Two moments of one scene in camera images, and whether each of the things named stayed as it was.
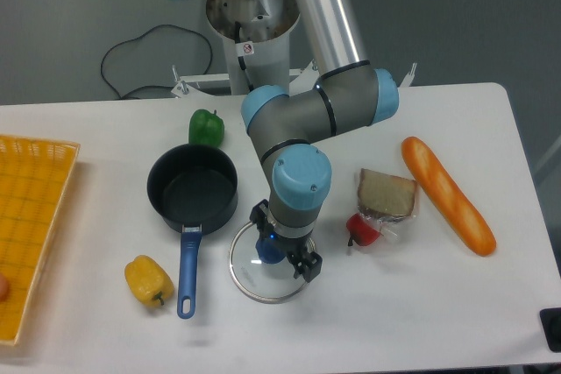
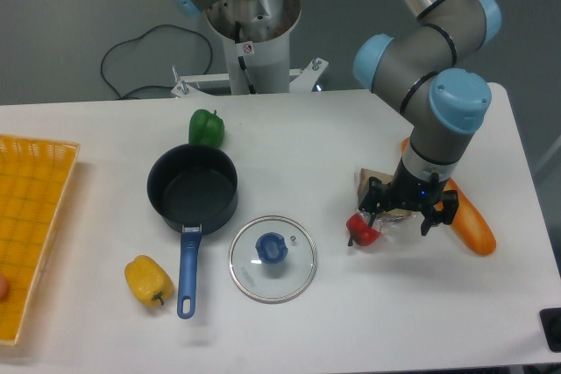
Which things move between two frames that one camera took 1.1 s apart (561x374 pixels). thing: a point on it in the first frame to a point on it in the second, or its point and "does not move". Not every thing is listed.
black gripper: (294, 247) to (410, 187)
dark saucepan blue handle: (195, 187) does not move
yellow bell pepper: (148, 280) does not move
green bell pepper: (206, 128) does not move
